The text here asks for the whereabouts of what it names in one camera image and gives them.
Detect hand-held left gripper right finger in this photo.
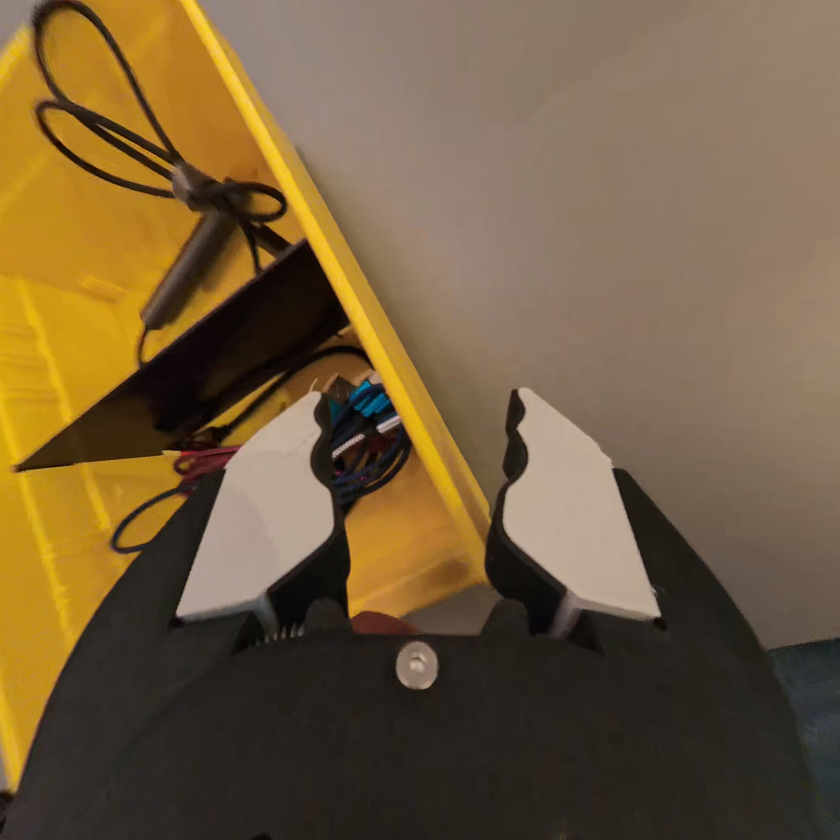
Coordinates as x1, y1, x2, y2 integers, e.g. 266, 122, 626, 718
486, 388, 664, 624

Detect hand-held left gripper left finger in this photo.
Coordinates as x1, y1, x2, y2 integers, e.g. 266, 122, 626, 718
175, 390, 351, 623

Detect dark red braided cable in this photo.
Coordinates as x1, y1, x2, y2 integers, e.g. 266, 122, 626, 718
168, 444, 248, 481

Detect grey usb hub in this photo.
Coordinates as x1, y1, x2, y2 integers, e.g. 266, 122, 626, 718
140, 210, 240, 332

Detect yellow plastic bin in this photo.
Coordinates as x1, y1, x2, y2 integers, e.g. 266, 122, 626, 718
0, 0, 494, 788

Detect black bin divider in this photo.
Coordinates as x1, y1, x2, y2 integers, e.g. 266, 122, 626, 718
14, 241, 353, 472

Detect person's legs in jeans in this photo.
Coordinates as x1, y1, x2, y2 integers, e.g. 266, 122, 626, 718
768, 637, 840, 802

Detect black braided cable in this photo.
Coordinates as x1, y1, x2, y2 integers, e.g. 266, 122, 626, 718
111, 344, 378, 555

